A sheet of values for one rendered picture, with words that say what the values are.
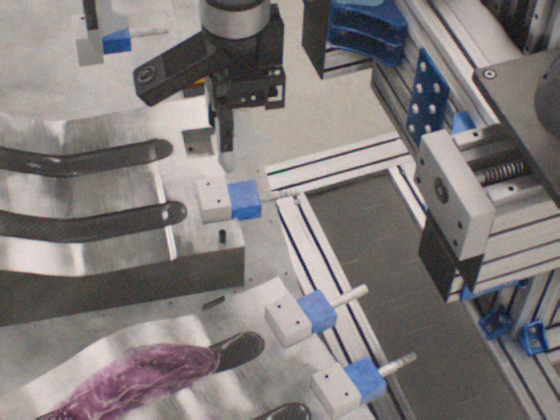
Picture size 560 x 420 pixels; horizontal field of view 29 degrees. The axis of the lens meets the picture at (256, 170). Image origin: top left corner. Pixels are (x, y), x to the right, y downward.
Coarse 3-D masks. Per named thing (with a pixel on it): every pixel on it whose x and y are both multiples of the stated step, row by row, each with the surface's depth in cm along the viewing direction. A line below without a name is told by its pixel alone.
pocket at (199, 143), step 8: (200, 128) 149; (208, 128) 149; (184, 136) 149; (192, 136) 150; (200, 136) 150; (208, 136) 150; (184, 144) 150; (192, 144) 150; (200, 144) 150; (208, 144) 150; (216, 144) 149; (192, 152) 149; (200, 152) 149; (208, 152) 149; (216, 152) 148
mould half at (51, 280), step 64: (0, 128) 144; (64, 128) 149; (128, 128) 149; (192, 128) 149; (0, 192) 137; (64, 192) 142; (128, 192) 142; (192, 192) 142; (0, 256) 131; (64, 256) 135; (128, 256) 136; (192, 256) 136; (0, 320) 138
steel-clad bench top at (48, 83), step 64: (0, 0) 178; (64, 0) 178; (128, 0) 178; (192, 0) 178; (0, 64) 168; (64, 64) 169; (128, 64) 169; (256, 256) 146; (64, 320) 140; (128, 320) 140; (0, 384) 134
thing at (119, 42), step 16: (80, 16) 152; (80, 32) 150; (128, 32) 153; (144, 32) 154; (160, 32) 154; (80, 48) 151; (112, 48) 153; (128, 48) 153; (80, 64) 153; (96, 64) 154
